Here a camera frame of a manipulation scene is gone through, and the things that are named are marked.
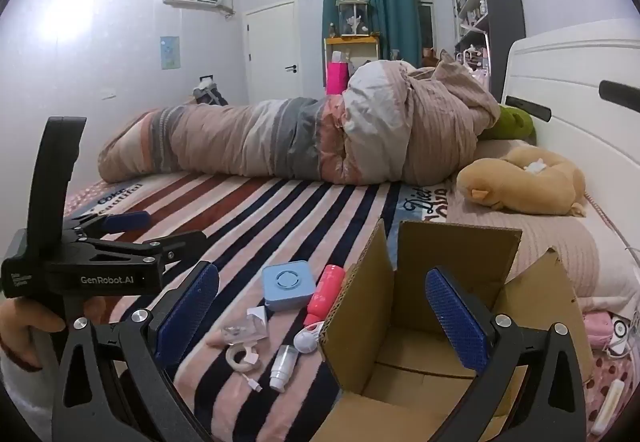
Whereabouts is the dark folded stroller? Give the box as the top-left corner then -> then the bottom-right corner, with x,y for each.
192,75 -> 230,106

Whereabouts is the tan plush toy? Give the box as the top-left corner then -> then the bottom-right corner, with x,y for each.
456,145 -> 588,217

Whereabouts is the person's left hand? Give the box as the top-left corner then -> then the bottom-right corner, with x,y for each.
0,295 -> 108,368

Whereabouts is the glass display case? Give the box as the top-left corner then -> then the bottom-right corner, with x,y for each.
336,0 -> 372,38

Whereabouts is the short white cable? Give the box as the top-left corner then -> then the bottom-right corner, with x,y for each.
239,369 -> 263,393

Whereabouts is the pink plastic bottle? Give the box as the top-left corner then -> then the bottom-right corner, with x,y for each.
305,265 -> 347,327

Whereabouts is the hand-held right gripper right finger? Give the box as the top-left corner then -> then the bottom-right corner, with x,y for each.
425,266 -> 587,442

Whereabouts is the white door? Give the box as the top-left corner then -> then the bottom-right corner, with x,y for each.
244,1 -> 304,106

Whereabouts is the pink striped pillow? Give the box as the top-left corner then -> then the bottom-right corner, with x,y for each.
445,207 -> 626,318

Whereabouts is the green plush toy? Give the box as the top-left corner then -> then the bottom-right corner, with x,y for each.
480,105 -> 537,145

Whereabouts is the white tape roll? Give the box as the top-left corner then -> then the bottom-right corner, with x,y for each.
225,343 -> 262,370

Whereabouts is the white small device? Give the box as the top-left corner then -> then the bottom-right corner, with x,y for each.
607,315 -> 633,358

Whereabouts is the window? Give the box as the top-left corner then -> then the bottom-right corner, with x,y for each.
412,0 -> 433,50

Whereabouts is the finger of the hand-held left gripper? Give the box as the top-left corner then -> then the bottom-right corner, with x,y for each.
64,209 -> 152,240
95,231 -> 207,269

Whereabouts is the pink dotted bedsheet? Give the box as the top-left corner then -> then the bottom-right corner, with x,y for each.
582,347 -> 640,442

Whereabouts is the teal curtain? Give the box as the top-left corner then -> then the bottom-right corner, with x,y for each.
324,0 -> 423,96

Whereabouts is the light blue square box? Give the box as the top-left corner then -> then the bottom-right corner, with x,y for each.
261,261 -> 319,312

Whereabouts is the white bed headboard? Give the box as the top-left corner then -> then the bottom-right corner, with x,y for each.
502,17 -> 640,268

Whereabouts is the small white tube bottle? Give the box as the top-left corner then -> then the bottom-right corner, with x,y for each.
269,344 -> 298,393

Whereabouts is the pink white toy stand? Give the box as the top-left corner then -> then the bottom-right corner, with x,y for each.
457,47 -> 488,83

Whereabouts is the pink bag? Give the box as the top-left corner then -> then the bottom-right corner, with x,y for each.
326,61 -> 349,96

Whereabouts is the pink small device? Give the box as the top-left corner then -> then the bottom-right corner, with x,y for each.
584,311 -> 615,350

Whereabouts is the rolled pink grey quilt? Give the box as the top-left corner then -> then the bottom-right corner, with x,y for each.
97,50 -> 501,185

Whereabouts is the white round pink gadget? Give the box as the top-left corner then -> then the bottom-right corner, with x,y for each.
293,322 -> 323,354

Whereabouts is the brown cardboard box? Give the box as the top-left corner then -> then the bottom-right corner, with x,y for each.
318,219 -> 596,442

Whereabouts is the yellow white cabinet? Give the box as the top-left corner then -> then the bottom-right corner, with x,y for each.
324,36 -> 381,96

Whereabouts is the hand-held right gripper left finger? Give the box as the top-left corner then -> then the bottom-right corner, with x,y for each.
51,261 -> 221,442

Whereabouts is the white tube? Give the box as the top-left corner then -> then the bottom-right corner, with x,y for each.
590,379 -> 625,435

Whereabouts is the small wall poster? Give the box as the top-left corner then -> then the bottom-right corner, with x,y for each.
160,36 -> 181,70

